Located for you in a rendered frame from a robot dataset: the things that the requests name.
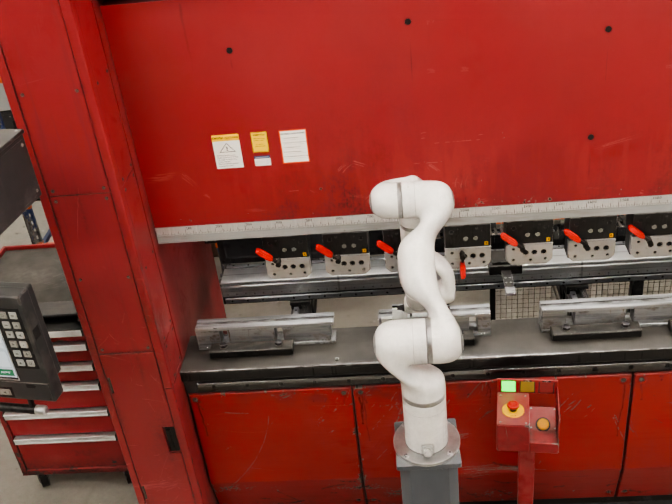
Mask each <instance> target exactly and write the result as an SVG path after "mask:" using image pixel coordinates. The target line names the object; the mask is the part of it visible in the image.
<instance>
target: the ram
mask: <svg viewBox="0 0 672 504"><path fill-rule="evenodd" d="M100 9H101V13H102V17H103V21H104V26H105V30H106V34H107V38H108V42H109V46H110V50H111V54H112V58H113V62H114V66H115V70H116V74H117V78H118V82H119V86H120V90H121V94H122V98H123V102H124V106H125V110H126V114H127V118H128V122H129V126H130V130H131V134H132V138H133V142H134V146H135V151H136V155H137V159H138V163H139V167H140V171H141V175H142V179H143V183H144V187H145V191H146V195H147V199H148V203H149V207H150V211H151V215H152V219H153V223H154V227H155V228H169V227H184V226H200V225H215V224H230V223H246V222H261V221H276V220H292V219H307V218H322V217H338V216H353V215H368V214H374V213H373V212H372V210H371V208H370V204H369V195H370V193H371V191H372V189H373V188H374V187H375V186H376V185H377V184H379V183H381V182H383V181H386V180H391V179H397V178H403V177H407V176H411V175H414V176H417V177H419V178H420V179H422V180H423V181H441V182H443V183H445V184H447V185H448V186H449V187H450V189H451V190H452V192H453V195H454V201H455V206H454V209H460V208H475V207H491V206H506V205H521V204H537V203H552V202H567V201H583V200H598V199H613V198H629V197H644V196H659V195H672V0H105V1H104V3H103V4H102V5H101V6H100ZM293 129H306V134H307V142H308V150H309V158H310V162H301V163H287V164H283V159H282V153H281V146H280V139H279V132H278V131H280V130H293ZM264 131H266V134H267V140H268V147H269V152H255V153H253V147H252V141H251V135H250V133H251V132H264ZM226 134H238V136H239V142H240V147H241V153H242V159H243V165H244V167H239V168H224V169H217V164H216V159H215V154H214V149H213V144H212V139H211V136H213V135H226ZM266 155H270V159H271V165H265V166H256V165H255V159H254V156H266ZM670 211H672V204H657V205H641V206H626V207H610V208H594V209H579V210H563V211H548V212H532V213H517V214H501V215H486V216H470V217H455V218H449V219H448V221H447V222H446V223H445V225H444V226H450V225H465V224H481V223H497V222H513V221H528V220H544V219H560V218H576V217H591V216H607V215H623V214H638V213H654V212H670ZM387 229H400V223H399V221H393V222H377V223H362V224H346V225H330V226H315V227H299V228H284V229H268V230H253V231H237V232H222V233H206V234H191V235H175V236H160V237H157V240H158V244H167V243H182V242H198V241H214V240H230V239H245V238H261V237H277V236H292V235H308V234H324V233H340V232H355V231H371V230H387Z"/></svg>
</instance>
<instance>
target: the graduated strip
mask: <svg viewBox="0 0 672 504"><path fill-rule="evenodd" d="M657 204H672V195H659V196H644V197H629V198H613V199H598V200H583V201H567V202H552V203H537V204H521V205H506V206H491V207H475V208H460V209H454V210H453V212H452V215H451V216H450V218H455V217H470V216H486V215H501V214H517V213H532V212H548V211H563V210H579V209H594V208H610V207H626V206H641V205H657ZM393 221H399V219H384V218H380V217H378V216H376V215H375V214H368V215H353V216H338V217H322V218H307V219H292V220H276V221H261V222H246V223H230V224H215V225H200V226H184V227H169V228H155V230H156V234H157V237H160V236H175V235H191V234H206V233H222V232H237V231H253V230H268V229H284V228H299V227H315V226H330V225H346V224H362V223H377V222H393Z"/></svg>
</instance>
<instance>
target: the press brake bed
mask: <svg viewBox="0 0 672 504"><path fill-rule="evenodd" d="M440 370H441V371H442V373H443V375H444V377H445V384H446V406H447V419H449V418H454V419H455V420H456V426H457V430H458V432H459V435H460V454H461V461H462V466H461V467H460V468H458V484H459V504H517V492H518V451H499V450H497V378H510V379H539V380H558V394H559V408H560V431H559V453H539V452H535V464H534V494H533V504H672V358H661V359H641V360H620V361H600V362H579V363H558V364H538V365H517V366H497V367H476V368H456V369H440ZM184 386H185V389H186V393H187V396H188V400H189V404H190V408H191V412H192V416H193V420H194V424H195V428H196V432H197V436H198V440H199V443H200V447H201V451H202V455H203V459H204V463H205V467H206V471H207V475H208V479H209V482H210V485H211V487H212V489H213V492H214V494H215V496H216V499H217V501H218V503H219V504H403V500H402V488H401V477H400V471H398V470H397V467H396V451H395V449H394V444H393V438H394V434H395V430H394V423H395V422H399V421H404V414H403V402H402V389H401V383H400V380H399V379H397V378H396V377H395V376H394V375H392V374H391V373H390V372H373V373H353V374H332V375H311V376H291V377H270V378H250V379H229V380H209V381H188V382H184Z"/></svg>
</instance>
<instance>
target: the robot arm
mask: <svg viewBox="0 0 672 504"><path fill-rule="evenodd" d="M369 204H370V208H371V210H372V212H373V213H374V214H375V215H376V216H378V217H380V218H384V219H399V223H400V235H401V243H400V245H399V248H398V257H397V258H398V272H399V279H400V283H401V286H402V288H403V290H404V291H405V295H406V296H405V298H404V304H403V305H399V306H397V310H402V311H403V312H406V313H407V314H410V317H412V313H426V312H428V318H421V319H401V320H391V321H387V322H384V323H382V324H381V325H380V326H379V327H378V328H377V329H376V331H375V333H374V336H373V347H374V353H375V355H376V357H377V359H378V360H379V362H380V363H381V364H382V366H383V367H384V368H385V369H386V370H388V371H389V372H390V373H391V374H392V375H394V376H395V377H396V378H397V379H399V380H400V383H401V389H402V402H403V414H404V423H403V424H402V425H401V426H400V427H399V428H398V429H397V430H396V432H395V434H394V438H393V444H394V449H395V451H396V453H397V454H398V456H400V457H401V458H402V459H403V460H404V461H406V462H408V463H410V464H413V465H416V466H422V467H431V466H437V465H441V464H443V463H446V462H447V461H449V460H451V459H452V458H453V457H454V456H455V455H456V454H457V452H458V450H459V448H460V435H459V432H458V430H457V429H456V428H455V426H454V425H452V424H451V423H450V422H448V421H447V406H446V384H445V377H444V375H443V373H442V371H441V370H440V369H438V368H437V367H435V366H433V365H431V364H443V363H450V362H453V361H455V360H456V359H458V358H459V357H460V356H461V354H462V352H463V350H464V339H463V334H462V330H461V328H460V327H459V325H458V323H457V321H456V319H455V318H454V316H453V315H452V313H451V311H450V310H449V308H448V307H447V305H446V304H449V303H452V302H453V301H454V299H455V293H456V292H455V288H456V287H455V276H454V272H453V270H452V267H451V266H450V264H449V263H448V261H447V260H446V259H445V258H444V257H443V256H441V255H440V254H439V253H437V252H435V250H434V246H435V239H436V237H437V235H438V233H439V232H440V230H441V229H442V227H443V226H444V225H445V223H446V222H447V221H448V219H449V218H450V216H451V215H452V212H453V210H454V206H455V201H454V195H453V192H452V190H451V189H450V187H449V186H448V185H447V184H445V183H443V182H441V181H423V180H422V179H420V178H419V177H417V176H414V175H411V176H407V177H403V178H397V179H391V180H386V181H383V182H381V183H379V184H377V185H376V186H375V187H374V188H373V189H372V191H371V193H370V195H369ZM436 273H437V274H438V275H439V276H440V277H441V279H440V280H437V276H436ZM425 320H426V322H425ZM426 338H427V340H426ZM427 356H428V358H427Z"/></svg>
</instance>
